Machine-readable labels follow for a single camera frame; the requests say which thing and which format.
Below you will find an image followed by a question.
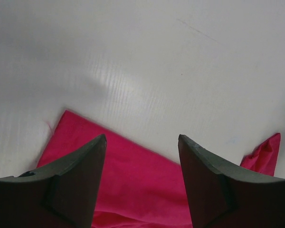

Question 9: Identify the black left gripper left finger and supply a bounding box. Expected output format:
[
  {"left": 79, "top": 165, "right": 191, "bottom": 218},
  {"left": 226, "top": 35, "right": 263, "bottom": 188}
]
[{"left": 0, "top": 135, "right": 107, "bottom": 228}]

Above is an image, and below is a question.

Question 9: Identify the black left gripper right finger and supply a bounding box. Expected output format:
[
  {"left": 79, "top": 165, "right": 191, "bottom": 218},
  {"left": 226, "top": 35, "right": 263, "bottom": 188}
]
[{"left": 178, "top": 135, "right": 285, "bottom": 228}]

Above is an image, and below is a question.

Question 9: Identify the crimson pink t shirt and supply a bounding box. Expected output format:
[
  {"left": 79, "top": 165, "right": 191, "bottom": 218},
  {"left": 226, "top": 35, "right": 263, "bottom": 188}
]
[{"left": 38, "top": 110, "right": 281, "bottom": 228}]

